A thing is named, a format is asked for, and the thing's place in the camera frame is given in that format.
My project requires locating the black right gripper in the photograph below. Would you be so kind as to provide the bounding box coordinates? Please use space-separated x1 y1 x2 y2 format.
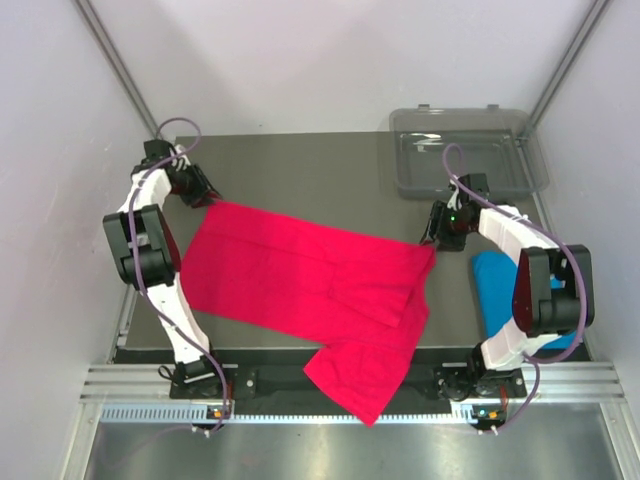
420 201 473 252

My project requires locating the red t shirt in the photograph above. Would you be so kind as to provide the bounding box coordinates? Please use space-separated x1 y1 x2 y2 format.
180 202 436 426

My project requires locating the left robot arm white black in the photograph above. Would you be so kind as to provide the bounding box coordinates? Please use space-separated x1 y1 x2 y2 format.
102 157 227 397

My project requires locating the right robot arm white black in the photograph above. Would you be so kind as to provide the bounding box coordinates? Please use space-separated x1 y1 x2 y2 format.
421 200 595 396

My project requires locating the blue folded t shirt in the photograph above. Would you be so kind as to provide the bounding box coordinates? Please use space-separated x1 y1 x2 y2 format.
472 246 593 371

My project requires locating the clear plastic storage bin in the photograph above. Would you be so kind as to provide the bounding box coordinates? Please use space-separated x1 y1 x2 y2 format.
389 105 549 203

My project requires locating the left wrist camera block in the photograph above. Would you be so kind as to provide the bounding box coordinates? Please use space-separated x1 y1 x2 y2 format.
141 139 190 171

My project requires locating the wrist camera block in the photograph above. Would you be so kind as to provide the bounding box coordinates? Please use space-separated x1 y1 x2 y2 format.
141 139 190 171
447 173 490 211

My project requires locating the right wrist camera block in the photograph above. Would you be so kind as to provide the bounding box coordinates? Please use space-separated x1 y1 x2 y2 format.
447 173 490 211

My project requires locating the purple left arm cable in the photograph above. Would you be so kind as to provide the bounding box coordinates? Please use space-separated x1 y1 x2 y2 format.
127 117 236 436

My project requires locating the grey slotted cable duct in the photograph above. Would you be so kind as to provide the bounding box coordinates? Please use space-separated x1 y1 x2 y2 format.
100 403 500 425

